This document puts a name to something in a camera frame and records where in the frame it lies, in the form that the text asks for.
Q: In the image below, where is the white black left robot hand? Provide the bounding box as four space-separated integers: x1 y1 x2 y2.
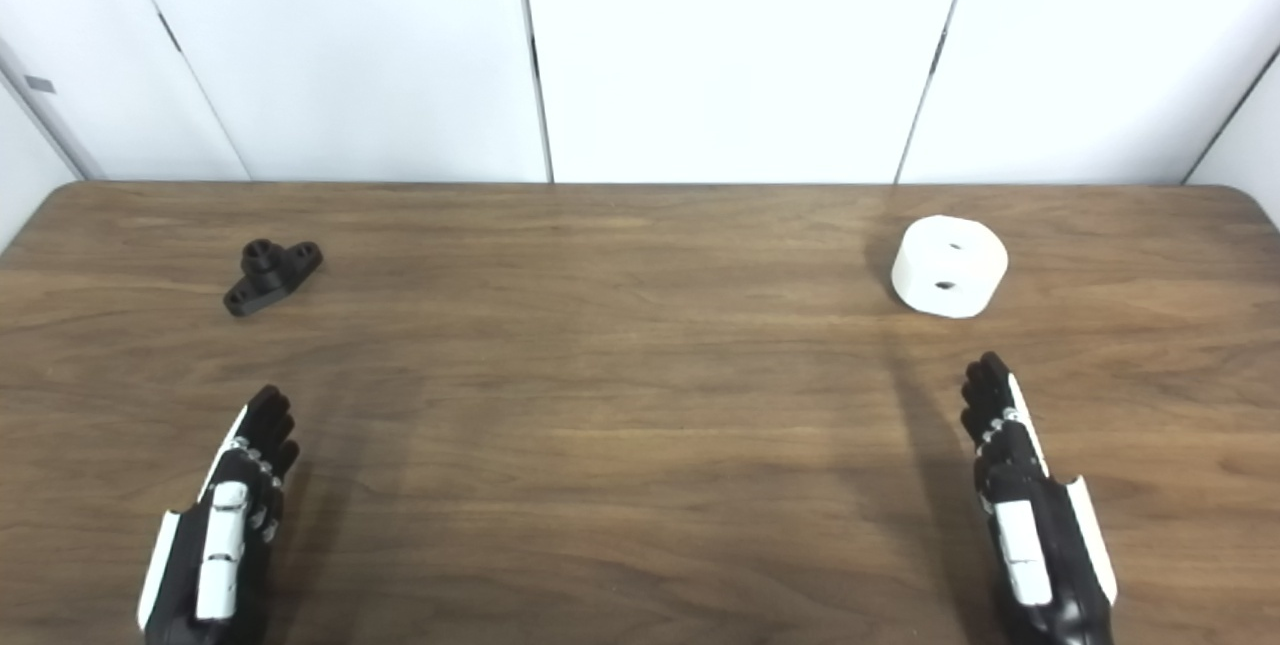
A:
137 385 301 645

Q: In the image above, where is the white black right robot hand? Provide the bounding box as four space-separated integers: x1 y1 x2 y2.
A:
960 352 1119 645

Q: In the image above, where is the black flanged holder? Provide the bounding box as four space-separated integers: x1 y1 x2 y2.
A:
222 239 324 317

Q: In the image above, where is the round white piece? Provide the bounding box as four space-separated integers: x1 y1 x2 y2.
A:
891 215 1009 319

